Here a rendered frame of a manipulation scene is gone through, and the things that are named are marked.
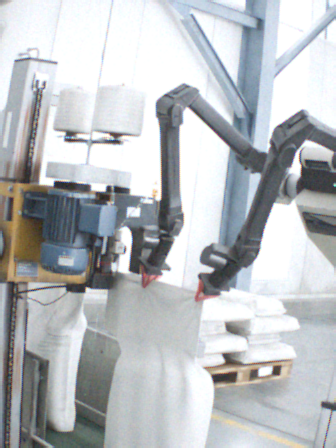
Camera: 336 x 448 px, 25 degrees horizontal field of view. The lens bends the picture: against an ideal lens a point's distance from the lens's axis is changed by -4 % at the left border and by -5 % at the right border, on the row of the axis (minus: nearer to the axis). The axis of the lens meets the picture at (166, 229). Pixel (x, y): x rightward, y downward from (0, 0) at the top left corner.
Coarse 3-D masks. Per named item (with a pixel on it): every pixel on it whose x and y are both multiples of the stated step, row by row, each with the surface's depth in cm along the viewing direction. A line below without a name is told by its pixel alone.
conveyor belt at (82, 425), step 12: (84, 420) 315; (48, 432) 290; (60, 432) 293; (72, 432) 296; (84, 432) 298; (96, 432) 301; (60, 444) 278; (72, 444) 280; (84, 444) 283; (96, 444) 285
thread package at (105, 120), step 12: (108, 96) 244; (120, 96) 243; (132, 96) 244; (144, 96) 248; (96, 108) 248; (108, 108) 244; (120, 108) 243; (132, 108) 245; (144, 108) 250; (96, 120) 246; (108, 120) 244; (120, 120) 244; (132, 120) 245; (108, 132) 250; (120, 132) 245; (132, 132) 246
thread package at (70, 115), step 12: (60, 96) 268; (72, 96) 264; (84, 96) 265; (60, 108) 266; (72, 108) 264; (84, 108) 266; (60, 120) 265; (72, 120) 264; (84, 120) 266; (72, 132) 269; (84, 132) 267
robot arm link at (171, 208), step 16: (176, 112) 237; (160, 128) 244; (176, 128) 243; (160, 144) 247; (176, 144) 245; (160, 160) 249; (176, 160) 247; (176, 176) 249; (176, 192) 251; (160, 208) 256; (176, 208) 253
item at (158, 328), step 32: (128, 288) 269; (160, 288) 258; (128, 320) 269; (160, 320) 257; (192, 320) 245; (128, 352) 261; (160, 352) 254; (192, 352) 244; (128, 384) 257; (160, 384) 245; (192, 384) 240; (128, 416) 255; (160, 416) 244; (192, 416) 240
